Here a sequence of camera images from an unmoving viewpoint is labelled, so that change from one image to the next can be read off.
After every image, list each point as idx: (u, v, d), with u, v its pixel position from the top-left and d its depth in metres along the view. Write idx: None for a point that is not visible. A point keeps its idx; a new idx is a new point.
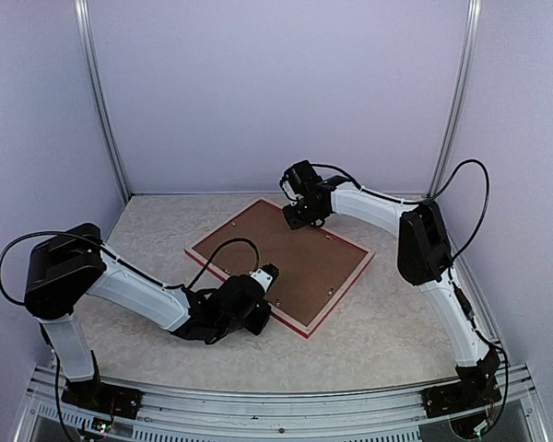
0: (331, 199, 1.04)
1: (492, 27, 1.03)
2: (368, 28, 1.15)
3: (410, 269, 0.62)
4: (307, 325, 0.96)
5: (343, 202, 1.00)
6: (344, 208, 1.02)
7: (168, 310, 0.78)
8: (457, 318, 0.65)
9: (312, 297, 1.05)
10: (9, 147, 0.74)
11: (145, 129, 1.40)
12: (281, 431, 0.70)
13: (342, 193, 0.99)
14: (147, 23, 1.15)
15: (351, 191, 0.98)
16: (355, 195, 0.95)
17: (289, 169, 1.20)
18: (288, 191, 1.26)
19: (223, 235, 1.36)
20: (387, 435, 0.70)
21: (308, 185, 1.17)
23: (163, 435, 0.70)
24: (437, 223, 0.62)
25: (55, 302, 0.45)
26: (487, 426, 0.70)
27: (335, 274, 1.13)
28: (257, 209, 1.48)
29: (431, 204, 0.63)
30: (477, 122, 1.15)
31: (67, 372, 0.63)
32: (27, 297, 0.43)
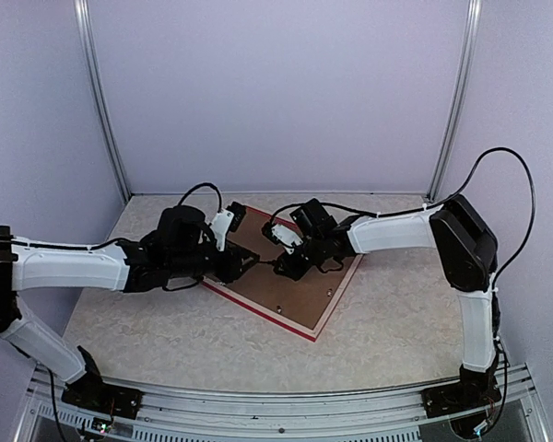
0: (350, 238, 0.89)
1: (492, 26, 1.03)
2: (368, 28, 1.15)
3: (463, 278, 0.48)
4: (312, 329, 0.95)
5: (365, 237, 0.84)
6: (368, 243, 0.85)
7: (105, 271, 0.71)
8: (485, 330, 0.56)
9: (312, 299, 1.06)
10: (9, 147, 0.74)
11: (145, 129, 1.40)
12: (281, 431, 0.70)
13: (359, 228, 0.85)
14: (148, 23, 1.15)
15: (369, 222, 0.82)
16: (372, 226, 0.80)
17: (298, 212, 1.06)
18: (285, 237, 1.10)
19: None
20: (387, 435, 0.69)
21: (323, 227, 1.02)
23: (163, 435, 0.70)
24: (470, 218, 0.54)
25: None
26: (487, 426, 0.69)
27: (332, 275, 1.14)
28: (249, 213, 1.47)
29: (458, 198, 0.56)
30: (477, 122, 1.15)
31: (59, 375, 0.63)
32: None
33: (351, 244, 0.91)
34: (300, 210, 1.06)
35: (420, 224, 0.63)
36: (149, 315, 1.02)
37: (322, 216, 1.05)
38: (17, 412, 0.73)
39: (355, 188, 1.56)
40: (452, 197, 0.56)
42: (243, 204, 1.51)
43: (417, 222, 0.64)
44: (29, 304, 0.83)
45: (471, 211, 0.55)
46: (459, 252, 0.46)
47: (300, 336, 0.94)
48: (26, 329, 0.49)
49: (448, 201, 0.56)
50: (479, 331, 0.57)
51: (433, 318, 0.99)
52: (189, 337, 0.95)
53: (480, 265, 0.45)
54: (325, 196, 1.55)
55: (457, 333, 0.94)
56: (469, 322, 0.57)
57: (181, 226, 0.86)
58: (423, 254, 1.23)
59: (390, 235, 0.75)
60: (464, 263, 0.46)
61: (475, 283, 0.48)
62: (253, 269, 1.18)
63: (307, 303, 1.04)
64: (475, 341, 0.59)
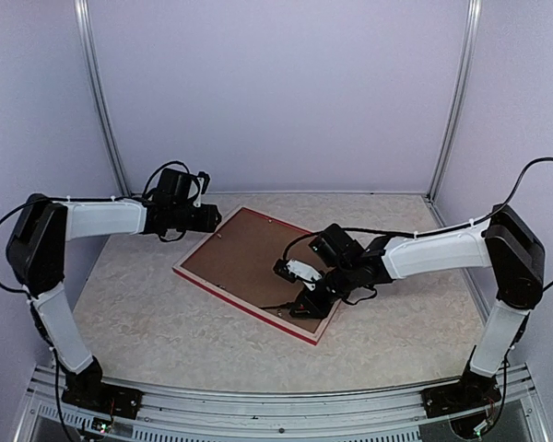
0: (385, 262, 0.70)
1: (492, 26, 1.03)
2: (368, 28, 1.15)
3: (516, 295, 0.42)
4: (313, 332, 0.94)
5: (403, 261, 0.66)
6: (406, 268, 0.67)
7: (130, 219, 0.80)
8: (509, 342, 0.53)
9: None
10: (9, 147, 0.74)
11: (145, 129, 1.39)
12: (281, 431, 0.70)
13: (397, 251, 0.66)
14: (147, 23, 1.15)
15: (405, 243, 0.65)
16: (411, 247, 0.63)
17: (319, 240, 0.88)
18: (300, 271, 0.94)
19: (214, 246, 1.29)
20: (387, 434, 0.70)
21: (349, 255, 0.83)
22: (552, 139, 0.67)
23: (163, 435, 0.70)
24: (521, 229, 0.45)
25: (52, 263, 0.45)
26: (487, 426, 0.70)
27: None
28: (247, 215, 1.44)
29: (504, 208, 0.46)
30: (477, 122, 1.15)
31: (68, 363, 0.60)
32: (27, 276, 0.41)
33: (385, 269, 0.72)
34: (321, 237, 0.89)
35: (469, 241, 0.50)
36: (149, 315, 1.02)
37: (345, 240, 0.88)
38: (17, 412, 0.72)
39: (355, 188, 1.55)
40: (500, 207, 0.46)
42: (241, 207, 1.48)
43: (464, 239, 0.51)
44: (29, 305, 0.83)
45: (520, 221, 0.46)
46: (514, 268, 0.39)
47: (300, 339, 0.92)
48: (61, 295, 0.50)
49: (494, 213, 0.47)
50: (501, 342, 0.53)
51: (434, 318, 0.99)
52: (189, 337, 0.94)
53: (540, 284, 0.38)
54: (325, 196, 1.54)
55: (457, 333, 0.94)
56: (492, 331, 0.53)
57: (179, 182, 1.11)
58: None
59: (435, 258, 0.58)
60: (520, 280, 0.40)
61: (530, 300, 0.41)
62: (253, 273, 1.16)
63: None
64: (492, 349, 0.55)
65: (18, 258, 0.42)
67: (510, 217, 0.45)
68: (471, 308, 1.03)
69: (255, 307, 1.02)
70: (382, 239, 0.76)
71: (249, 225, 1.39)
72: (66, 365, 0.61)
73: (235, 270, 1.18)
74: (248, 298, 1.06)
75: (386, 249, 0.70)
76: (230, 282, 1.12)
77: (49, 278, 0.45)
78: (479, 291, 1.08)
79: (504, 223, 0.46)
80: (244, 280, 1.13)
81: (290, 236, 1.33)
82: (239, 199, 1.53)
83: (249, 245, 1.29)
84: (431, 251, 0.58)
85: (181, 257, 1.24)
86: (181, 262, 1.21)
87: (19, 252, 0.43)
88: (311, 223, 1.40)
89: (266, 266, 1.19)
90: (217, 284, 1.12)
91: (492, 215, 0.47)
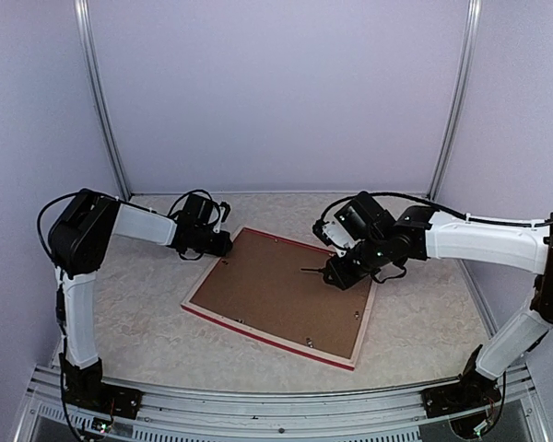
0: (426, 238, 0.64)
1: (492, 25, 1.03)
2: (368, 28, 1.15)
3: (550, 308, 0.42)
4: (349, 354, 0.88)
5: (449, 242, 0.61)
6: (448, 250, 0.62)
7: (159, 230, 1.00)
8: (521, 349, 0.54)
9: (341, 325, 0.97)
10: (10, 147, 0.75)
11: (145, 129, 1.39)
12: (281, 431, 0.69)
13: (445, 231, 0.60)
14: (147, 22, 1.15)
15: (454, 223, 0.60)
16: (464, 229, 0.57)
17: (347, 210, 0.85)
18: (335, 236, 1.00)
19: (222, 273, 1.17)
20: (387, 435, 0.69)
21: (380, 226, 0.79)
22: None
23: (163, 435, 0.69)
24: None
25: (95, 247, 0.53)
26: (487, 426, 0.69)
27: (354, 296, 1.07)
28: (250, 235, 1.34)
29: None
30: (477, 122, 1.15)
31: (76, 353, 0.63)
32: (72, 254, 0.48)
33: (423, 245, 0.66)
34: (348, 206, 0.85)
35: (528, 244, 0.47)
36: (149, 315, 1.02)
37: (376, 209, 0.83)
38: (17, 412, 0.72)
39: (355, 188, 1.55)
40: None
42: (243, 226, 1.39)
43: (524, 239, 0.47)
44: (29, 305, 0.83)
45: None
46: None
47: (336, 366, 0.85)
48: (91, 282, 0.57)
49: None
50: (514, 349, 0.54)
51: (434, 318, 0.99)
52: (189, 337, 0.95)
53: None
54: (325, 196, 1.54)
55: (457, 333, 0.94)
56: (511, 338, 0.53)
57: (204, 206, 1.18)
58: None
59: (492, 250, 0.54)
60: None
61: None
62: (273, 299, 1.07)
63: (332, 329, 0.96)
64: (502, 353, 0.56)
65: (63, 241, 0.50)
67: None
68: (471, 308, 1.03)
69: (284, 338, 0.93)
70: (421, 211, 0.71)
71: (249, 226, 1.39)
72: (72, 355, 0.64)
73: (251, 298, 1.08)
74: (274, 331, 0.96)
75: (431, 223, 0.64)
76: (251, 314, 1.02)
77: (87, 262, 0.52)
78: (481, 292, 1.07)
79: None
80: (264, 310, 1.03)
81: (290, 236, 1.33)
82: (239, 199, 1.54)
83: (262, 269, 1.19)
84: (484, 240, 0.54)
85: (189, 290, 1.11)
86: (189, 299, 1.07)
87: (64, 237, 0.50)
88: (311, 223, 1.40)
89: (283, 289, 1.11)
90: (237, 318, 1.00)
91: (549, 224, 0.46)
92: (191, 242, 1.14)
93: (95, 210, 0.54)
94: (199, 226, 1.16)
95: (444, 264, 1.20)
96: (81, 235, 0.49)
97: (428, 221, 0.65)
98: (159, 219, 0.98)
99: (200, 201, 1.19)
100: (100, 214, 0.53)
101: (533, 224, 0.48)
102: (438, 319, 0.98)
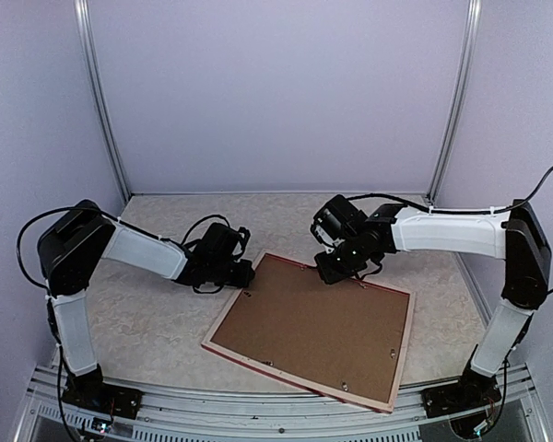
0: (393, 232, 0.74)
1: (492, 25, 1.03)
2: (367, 28, 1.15)
3: (520, 291, 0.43)
4: (386, 400, 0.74)
5: (412, 234, 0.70)
6: (413, 242, 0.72)
7: (167, 262, 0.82)
8: (510, 341, 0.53)
9: (376, 362, 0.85)
10: (10, 147, 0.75)
11: (145, 129, 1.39)
12: (281, 431, 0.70)
13: (408, 223, 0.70)
14: (147, 23, 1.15)
15: (417, 216, 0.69)
16: (424, 221, 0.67)
17: (322, 211, 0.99)
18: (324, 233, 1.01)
19: (244, 308, 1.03)
20: (386, 434, 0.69)
21: (353, 224, 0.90)
22: (552, 140, 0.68)
23: (163, 435, 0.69)
24: (538, 229, 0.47)
25: (76, 272, 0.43)
26: (487, 426, 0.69)
27: (388, 330, 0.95)
28: (273, 261, 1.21)
29: (525, 204, 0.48)
30: (477, 122, 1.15)
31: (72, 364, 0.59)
32: (51, 274, 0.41)
33: (392, 238, 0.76)
34: (325, 209, 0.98)
35: (487, 229, 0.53)
36: (149, 315, 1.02)
37: (349, 211, 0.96)
38: (17, 412, 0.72)
39: (355, 188, 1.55)
40: (520, 203, 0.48)
42: (264, 251, 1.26)
43: (484, 226, 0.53)
44: (29, 305, 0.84)
45: (536, 222, 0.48)
46: (524, 264, 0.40)
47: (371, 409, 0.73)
48: (80, 301, 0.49)
49: (513, 208, 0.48)
50: (502, 341, 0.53)
51: (434, 318, 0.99)
52: (189, 337, 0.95)
53: (547, 285, 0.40)
54: (325, 196, 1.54)
55: (457, 333, 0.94)
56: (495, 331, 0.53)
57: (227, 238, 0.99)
58: (422, 254, 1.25)
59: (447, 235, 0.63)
60: (526, 278, 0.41)
61: (533, 300, 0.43)
62: (298, 330, 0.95)
63: (368, 368, 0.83)
64: (492, 347, 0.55)
65: (52, 256, 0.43)
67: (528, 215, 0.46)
68: (471, 307, 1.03)
69: (315, 381, 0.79)
70: (392, 208, 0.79)
71: (249, 226, 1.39)
72: (69, 365, 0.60)
73: (274, 330, 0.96)
74: (304, 371, 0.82)
75: (396, 217, 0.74)
76: (277, 352, 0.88)
77: (71, 284, 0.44)
78: (481, 291, 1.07)
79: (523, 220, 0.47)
80: (289, 343, 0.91)
81: (290, 236, 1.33)
82: (239, 199, 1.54)
83: (285, 297, 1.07)
84: (445, 229, 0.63)
85: (210, 330, 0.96)
86: (210, 337, 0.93)
87: (55, 251, 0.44)
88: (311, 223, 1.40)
89: (309, 318, 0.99)
90: (263, 358, 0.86)
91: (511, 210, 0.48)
92: (207, 276, 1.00)
93: (91, 225, 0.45)
94: (217, 260, 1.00)
95: (444, 264, 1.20)
96: (65, 254, 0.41)
97: (394, 217, 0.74)
98: (169, 248, 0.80)
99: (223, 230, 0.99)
100: (91, 234, 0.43)
101: (493, 213, 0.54)
102: (438, 319, 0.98)
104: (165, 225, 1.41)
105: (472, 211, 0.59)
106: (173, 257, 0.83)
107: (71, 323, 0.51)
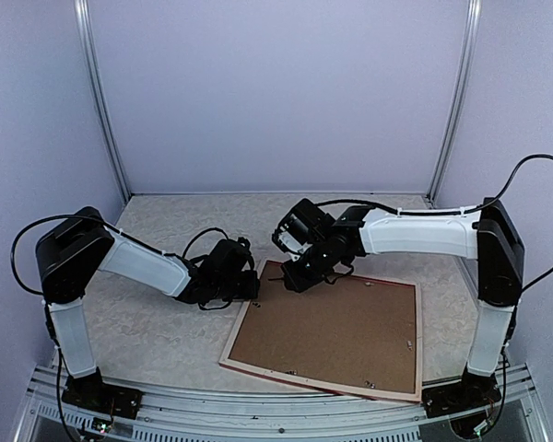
0: (360, 235, 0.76)
1: (492, 26, 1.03)
2: (366, 29, 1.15)
3: (493, 292, 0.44)
4: (413, 389, 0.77)
5: (381, 237, 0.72)
6: (382, 244, 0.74)
7: (170, 276, 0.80)
8: (500, 339, 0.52)
9: (394, 357, 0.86)
10: (11, 147, 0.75)
11: (145, 129, 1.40)
12: (281, 430, 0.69)
13: (376, 226, 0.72)
14: (147, 21, 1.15)
15: (385, 219, 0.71)
16: (391, 224, 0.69)
17: (288, 215, 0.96)
18: (289, 240, 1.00)
19: (255, 316, 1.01)
20: (386, 434, 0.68)
21: (320, 228, 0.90)
22: (552, 139, 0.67)
23: (162, 435, 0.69)
24: (510, 226, 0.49)
25: (72, 281, 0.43)
26: (487, 426, 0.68)
27: (402, 324, 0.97)
28: (276, 269, 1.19)
29: (496, 203, 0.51)
30: (477, 122, 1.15)
31: (69, 367, 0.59)
32: (42, 282, 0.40)
33: (360, 243, 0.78)
34: (292, 214, 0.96)
35: (459, 231, 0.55)
36: (149, 315, 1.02)
37: (316, 214, 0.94)
38: (17, 412, 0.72)
39: (356, 189, 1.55)
40: (491, 202, 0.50)
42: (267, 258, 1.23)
43: (457, 229, 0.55)
44: (29, 304, 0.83)
45: (507, 219, 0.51)
46: (499, 264, 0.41)
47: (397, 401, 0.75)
48: (73, 309, 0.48)
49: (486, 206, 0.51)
50: (494, 339, 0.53)
51: (434, 318, 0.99)
52: (190, 337, 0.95)
53: (520, 284, 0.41)
54: (325, 197, 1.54)
55: (457, 333, 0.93)
56: (485, 331, 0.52)
57: (234, 255, 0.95)
58: (422, 254, 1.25)
59: (417, 238, 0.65)
60: (500, 278, 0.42)
61: (505, 298, 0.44)
62: (311, 335, 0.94)
63: (390, 362, 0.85)
64: (486, 348, 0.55)
65: (46, 263, 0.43)
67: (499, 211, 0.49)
68: (471, 308, 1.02)
69: (346, 384, 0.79)
70: (358, 212, 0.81)
71: (249, 226, 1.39)
72: (67, 367, 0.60)
73: (288, 338, 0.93)
74: (331, 377, 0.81)
75: (364, 221, 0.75)
76: (300, 360, 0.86)
77: (64, 293, 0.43)
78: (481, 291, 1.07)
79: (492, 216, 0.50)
80: (306, 349, 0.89)
81: None
82: (239, 200, 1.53)
83: (295, 303, 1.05)
84: (416, 234, 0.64)
85: (228, 339, 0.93)
86: (228, 353, 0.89)
87: (51, 259, 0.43)
88: None
89: (322, 322, 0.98)
90: (287, 369, 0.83)
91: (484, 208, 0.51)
92: (212, 293, 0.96)
93: (89, 236, 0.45)
94: (223, 275, 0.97)
95: (444, 264, 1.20)
96: (60, 261, 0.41)
97: (361, 220, 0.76)
98: (171, 263, 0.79)
99: (231, 246, 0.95)
100: (92, 243, 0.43)
101: (463, 212, 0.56)
102: (438, 319, 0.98)
104: (165, 225, 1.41)
105: (443, 210, 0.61)
106: (175, 273, 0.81)
107: (65, 329, 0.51)
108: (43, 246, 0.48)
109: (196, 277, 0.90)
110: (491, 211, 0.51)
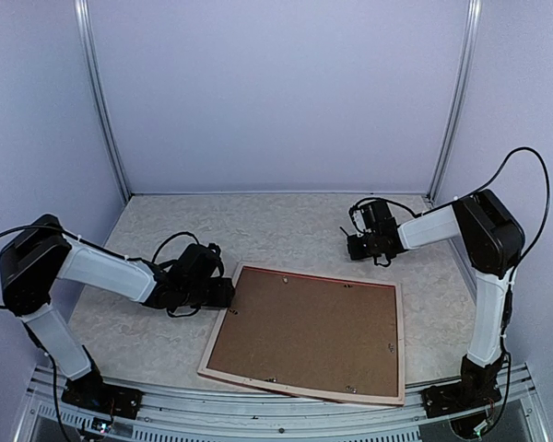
0: (399, 234, 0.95)
1: (492, 26, 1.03)
2: (367, 28, 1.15)
3: (485, 259, 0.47)
4: (396, 393, 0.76)
5: (410, 234, 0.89)
6: (413, 240, 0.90)
7: (136, 282, 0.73)
8: (497, 319, 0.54)
9: (377, 361, 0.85)
10: (10, 146, 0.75)
11: (146, 130, 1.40)
12: (281, 430, 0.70)
13: (406, 226, 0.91)
14: (147, 21, 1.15)
15: (412, 219, 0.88)
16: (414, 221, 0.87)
17: (366, 204, 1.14)
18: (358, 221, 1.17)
19: (235, 322, 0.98)
20: (387, 435, 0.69)
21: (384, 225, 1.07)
22: (552, 138, 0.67)
23: (163, 435, 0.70)
24: (500, 208, 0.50)
25: (32, 291, 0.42)
26: (488, 426, 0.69)
27: (385, 326, 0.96)
28: (256, 273, 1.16)
29: (488, 194, 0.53)
30: (477, 122, 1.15)
31: (63, 371, 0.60)
32: (2, 295, 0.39)
33: (399, 238, 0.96)
34: (368, 204, 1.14)
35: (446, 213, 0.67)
36: (148, 315, 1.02)
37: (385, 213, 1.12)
38: (17, 412, 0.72)
39: (356, 189, 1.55)
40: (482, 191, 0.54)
42: (244, 262, 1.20)
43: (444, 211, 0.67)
44: None
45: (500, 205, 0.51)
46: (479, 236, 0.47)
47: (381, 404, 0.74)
48: (45, 316, 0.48)
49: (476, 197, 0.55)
50: (489, 319, 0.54)
51: (434, 317, 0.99)
52: (189, 337, 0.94)
53: (500, 248, 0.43)
54: (325, 196, 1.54)
55: (457, 333, 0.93)
56: (483, 308, 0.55)
57: (203, 260, 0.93)
58: (422, 254, 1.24)
59: (429, 229, 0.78)
60: (487, 245, 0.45)
61: (492, 260, 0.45)
62: (292, 339, 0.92)
63: (374, 366, 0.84)
64: (484, 329, 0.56)
65: (6, 273, 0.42)
67: (489, 199, 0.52)
68: (470, 307, 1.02)
69: (328, 389, 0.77)
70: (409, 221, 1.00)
71: (249, 226, 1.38)
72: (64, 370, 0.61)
73: (271, 343, 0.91)
74: (313, 382, 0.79)
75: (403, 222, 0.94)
76: (279, 366, 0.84)
77: (25, 304, 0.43)
78: None
79: (486, 204, 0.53)
80: (287, 354, 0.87)
81: (290, 236, 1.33)
82: (239, 200, 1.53)
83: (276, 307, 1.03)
84: (428, 226, 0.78)
85: (207, 341, 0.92)
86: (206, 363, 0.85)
87: (10, 269, 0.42)
88: (310, 223, 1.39)
89: (306, 324, 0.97)
90: (265, 377, 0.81)
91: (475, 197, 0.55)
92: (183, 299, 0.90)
93: (46, 244, 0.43)
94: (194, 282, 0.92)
95: (444, 264, 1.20)
96: (17, 273, 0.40)
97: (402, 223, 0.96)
98: (136, 269, 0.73)
99: (199, 250, 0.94)
100: (47, 254, 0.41)
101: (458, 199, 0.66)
102: (438, 319, 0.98)
104: (165, 224, 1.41)
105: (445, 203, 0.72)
106: (142, 278, 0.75)
107: (49, 332, 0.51)
108: (4, 256, 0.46)
109: (165, 283, 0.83)
110: (485, 199, 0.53)
